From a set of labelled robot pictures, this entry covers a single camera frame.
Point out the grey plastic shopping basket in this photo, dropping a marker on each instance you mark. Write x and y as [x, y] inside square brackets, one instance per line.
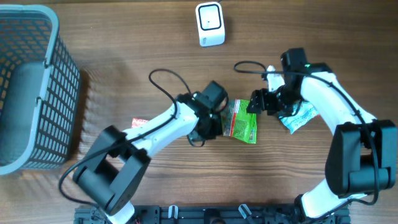
[40, 88]

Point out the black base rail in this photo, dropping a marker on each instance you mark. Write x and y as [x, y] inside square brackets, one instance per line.
[268, 214]

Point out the white barcode scanner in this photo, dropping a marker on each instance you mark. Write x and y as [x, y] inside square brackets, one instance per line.
[210, 24]

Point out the teal white tissue pack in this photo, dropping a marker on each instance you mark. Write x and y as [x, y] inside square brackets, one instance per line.
[303, 112]

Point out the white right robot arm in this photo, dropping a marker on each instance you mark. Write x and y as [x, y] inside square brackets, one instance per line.
[362, 159]

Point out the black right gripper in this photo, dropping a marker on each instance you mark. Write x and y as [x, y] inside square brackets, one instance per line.
[262, 98]

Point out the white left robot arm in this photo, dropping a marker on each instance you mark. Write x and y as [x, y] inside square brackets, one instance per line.
[117, 161]

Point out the red white small box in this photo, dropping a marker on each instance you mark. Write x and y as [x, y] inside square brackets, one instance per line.
[137, 122]

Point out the green candy bag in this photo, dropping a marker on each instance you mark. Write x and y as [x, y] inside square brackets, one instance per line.
[238, 123]

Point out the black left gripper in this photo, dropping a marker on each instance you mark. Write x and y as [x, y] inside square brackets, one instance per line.
[218, 130]

